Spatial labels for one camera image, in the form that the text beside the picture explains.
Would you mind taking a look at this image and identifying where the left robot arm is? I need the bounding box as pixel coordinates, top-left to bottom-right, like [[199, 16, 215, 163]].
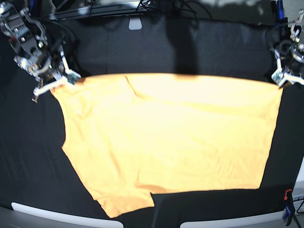
[[64, 15, 304, 83]]

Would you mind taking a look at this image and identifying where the yellow t-shirt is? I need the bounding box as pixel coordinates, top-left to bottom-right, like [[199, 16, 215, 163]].
[[51, 74, 283, 218]]

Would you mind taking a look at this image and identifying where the blue clamp top right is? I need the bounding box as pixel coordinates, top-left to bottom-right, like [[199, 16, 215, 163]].
[[271, 0, 288, 25]]

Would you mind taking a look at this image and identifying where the black cable bundle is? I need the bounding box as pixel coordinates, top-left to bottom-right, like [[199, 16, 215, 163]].
[[84, 0, 214, 19]]

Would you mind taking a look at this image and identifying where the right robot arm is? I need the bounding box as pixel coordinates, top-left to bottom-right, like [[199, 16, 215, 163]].
[[0, 0, 68, 102]]

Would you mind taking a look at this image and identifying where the blue clamp top left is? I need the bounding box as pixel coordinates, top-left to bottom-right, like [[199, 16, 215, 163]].
[[28, 0, 41, 16]]

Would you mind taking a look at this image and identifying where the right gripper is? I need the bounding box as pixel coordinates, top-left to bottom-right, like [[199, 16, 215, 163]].
[[14, 50, 81, 103]]

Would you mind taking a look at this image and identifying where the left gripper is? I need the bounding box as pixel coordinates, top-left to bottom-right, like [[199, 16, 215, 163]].
[[271, 40, 304, 87]]

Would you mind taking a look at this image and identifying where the red blue clamp lower right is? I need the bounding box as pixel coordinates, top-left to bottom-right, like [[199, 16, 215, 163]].
[[282, 189, 295, 226]]

